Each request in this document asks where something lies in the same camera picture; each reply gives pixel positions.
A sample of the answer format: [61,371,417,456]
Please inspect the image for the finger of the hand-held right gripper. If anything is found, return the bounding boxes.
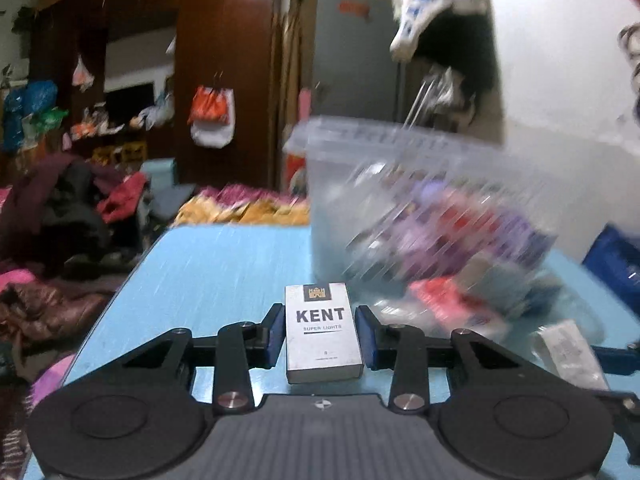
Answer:
[592,341,640,379]
[596,389,640,455]

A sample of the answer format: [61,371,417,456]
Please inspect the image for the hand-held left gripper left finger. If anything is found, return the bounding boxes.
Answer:
[120,302,287,417]

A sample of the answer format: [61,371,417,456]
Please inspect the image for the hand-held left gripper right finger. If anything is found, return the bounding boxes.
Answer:
[354,305,526,415]

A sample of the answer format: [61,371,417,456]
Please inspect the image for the white cigarette pack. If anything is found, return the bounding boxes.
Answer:
[285,284,365,385]

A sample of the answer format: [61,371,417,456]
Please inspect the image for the plastic white label packet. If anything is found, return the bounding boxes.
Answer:
[532,319,609,394]

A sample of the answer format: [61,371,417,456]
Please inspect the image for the red packet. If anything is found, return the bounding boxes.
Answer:
[407,277,511,342]

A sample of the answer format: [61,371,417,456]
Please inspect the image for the pile of small packaged boxes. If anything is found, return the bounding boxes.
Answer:
[345,165,557,322]

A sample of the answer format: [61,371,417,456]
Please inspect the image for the white plastic lattice basket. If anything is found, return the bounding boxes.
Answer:
[282,116,565,313]

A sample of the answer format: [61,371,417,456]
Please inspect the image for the blue fabric bag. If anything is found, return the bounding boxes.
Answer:
[582,224,640,302]

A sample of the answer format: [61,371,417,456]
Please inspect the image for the floral yellow blanket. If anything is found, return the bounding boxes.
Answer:
[172,185,312,227]

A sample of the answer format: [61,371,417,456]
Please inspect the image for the teal box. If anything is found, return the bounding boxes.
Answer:
[141,159,176,191]

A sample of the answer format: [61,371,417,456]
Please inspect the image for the red garment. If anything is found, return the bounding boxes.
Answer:
[97,172,149,224]

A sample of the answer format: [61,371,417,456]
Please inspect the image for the brown padded jacket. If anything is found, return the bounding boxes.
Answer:
[0,280,122,357]

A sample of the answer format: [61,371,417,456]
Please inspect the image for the yellow crates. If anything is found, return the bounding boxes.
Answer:
[92,142,149,166]

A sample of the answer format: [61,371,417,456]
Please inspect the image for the orange and white plastic bag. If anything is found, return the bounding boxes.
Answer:
[187,85,236,149]

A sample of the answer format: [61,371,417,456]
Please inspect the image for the folded metal rack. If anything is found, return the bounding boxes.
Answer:
[402,67,452,129]

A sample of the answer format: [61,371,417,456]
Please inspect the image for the pile of dark clothes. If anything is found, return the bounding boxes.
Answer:
[0,152,151,281]

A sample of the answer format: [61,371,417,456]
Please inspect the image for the pink printed cloth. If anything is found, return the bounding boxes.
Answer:
[0,352,77,480]

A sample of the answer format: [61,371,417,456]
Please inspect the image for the wooden poles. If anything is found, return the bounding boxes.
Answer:
[274,0,307,193]

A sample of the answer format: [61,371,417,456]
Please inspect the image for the white plastic bag on shelf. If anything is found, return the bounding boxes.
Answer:
[132,94,176,131]

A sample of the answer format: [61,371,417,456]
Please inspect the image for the grey metal door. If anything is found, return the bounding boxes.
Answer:
[309,0,407,124]

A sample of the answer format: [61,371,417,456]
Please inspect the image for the dark wooden wardrobe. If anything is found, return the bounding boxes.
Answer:
[15,0,282,197]

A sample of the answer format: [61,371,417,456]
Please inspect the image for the black hanging garment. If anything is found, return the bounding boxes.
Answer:
[415,10,502,107]

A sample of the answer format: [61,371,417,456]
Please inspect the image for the green plastic bag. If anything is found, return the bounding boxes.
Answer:
[22,107,69,137]

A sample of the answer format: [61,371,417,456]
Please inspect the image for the small white hanging plastic bag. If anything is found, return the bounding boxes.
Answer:
[71,55,96,92]

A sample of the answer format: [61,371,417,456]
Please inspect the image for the blue plastic bag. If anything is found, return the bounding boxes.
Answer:
[2,80,59,154]

